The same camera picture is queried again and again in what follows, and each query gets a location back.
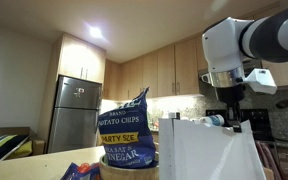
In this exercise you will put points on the stainless steel refrigerator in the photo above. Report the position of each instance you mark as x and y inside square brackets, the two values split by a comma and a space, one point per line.
[75, 115]

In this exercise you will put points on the wooden upper cabinets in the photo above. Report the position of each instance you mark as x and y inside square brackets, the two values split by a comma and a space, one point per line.
[170, 71]

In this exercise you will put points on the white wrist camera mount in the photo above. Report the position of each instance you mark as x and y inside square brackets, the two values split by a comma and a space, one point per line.
[261, 80]

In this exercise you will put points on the wooden bowl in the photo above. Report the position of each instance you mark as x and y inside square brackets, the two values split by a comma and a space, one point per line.
[108, 172]

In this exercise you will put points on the striped hanging towel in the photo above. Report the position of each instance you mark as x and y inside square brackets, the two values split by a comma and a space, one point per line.
[268, 160]

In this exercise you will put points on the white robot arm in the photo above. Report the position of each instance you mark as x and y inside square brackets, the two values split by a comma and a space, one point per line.
[228, 42]

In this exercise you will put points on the red blue snack packet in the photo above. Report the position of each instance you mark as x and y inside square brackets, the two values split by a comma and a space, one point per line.
[85, 171]

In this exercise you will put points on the white bottle on counter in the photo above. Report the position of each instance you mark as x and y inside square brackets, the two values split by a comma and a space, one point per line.
[216, 120]

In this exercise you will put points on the blue potato chips bag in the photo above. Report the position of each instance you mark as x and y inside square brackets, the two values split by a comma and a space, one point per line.
[126, 136]

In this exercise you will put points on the striped cushion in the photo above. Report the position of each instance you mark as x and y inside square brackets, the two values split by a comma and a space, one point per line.
[10, 143]

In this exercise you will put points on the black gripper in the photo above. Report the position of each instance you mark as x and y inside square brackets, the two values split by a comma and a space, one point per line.
[231, 96]

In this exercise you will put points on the black stove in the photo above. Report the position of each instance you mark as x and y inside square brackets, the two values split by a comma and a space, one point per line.
[260, 123]

